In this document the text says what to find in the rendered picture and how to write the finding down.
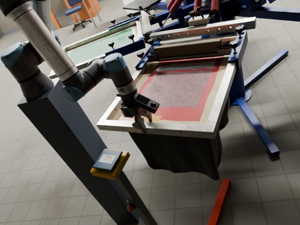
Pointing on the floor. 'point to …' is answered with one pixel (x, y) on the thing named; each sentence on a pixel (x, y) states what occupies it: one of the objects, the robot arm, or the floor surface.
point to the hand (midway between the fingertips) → (148, 126)
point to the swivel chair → (75, 12)
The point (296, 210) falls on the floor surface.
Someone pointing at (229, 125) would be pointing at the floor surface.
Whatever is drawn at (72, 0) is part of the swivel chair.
